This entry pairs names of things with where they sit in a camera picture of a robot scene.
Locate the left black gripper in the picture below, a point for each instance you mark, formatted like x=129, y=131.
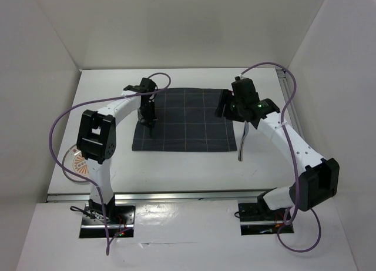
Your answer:
x=150, y=118

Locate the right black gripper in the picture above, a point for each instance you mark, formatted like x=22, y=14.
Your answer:
x=224, y=97

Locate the dark checked cloth placemat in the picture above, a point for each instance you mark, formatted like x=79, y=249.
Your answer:
x=186, y=122

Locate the white orange patterned plate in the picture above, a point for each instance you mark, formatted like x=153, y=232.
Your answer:
x=74, y=161

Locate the gold fork green handle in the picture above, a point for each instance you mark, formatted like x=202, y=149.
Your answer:
x=150, y=127

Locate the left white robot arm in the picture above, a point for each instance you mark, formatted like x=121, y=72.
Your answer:
x=97, y=138

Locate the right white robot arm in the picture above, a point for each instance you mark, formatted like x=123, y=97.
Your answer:
x=316, y=178

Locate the silver table knife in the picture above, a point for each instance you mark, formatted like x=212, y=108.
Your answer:
x=242, y=141

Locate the aluminium frame rail right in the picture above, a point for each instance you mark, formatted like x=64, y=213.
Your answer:
x=291, y=115

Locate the aluminium frame rail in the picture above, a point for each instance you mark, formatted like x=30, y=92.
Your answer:
x=188, y=195
x=291, y=115

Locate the aluminium frame rail front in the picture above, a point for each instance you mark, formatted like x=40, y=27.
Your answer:
x=188, y=195

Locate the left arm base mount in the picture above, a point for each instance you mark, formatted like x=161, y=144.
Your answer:
x=120, y=223

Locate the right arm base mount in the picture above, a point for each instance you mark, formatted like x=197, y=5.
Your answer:
x=254, y=221

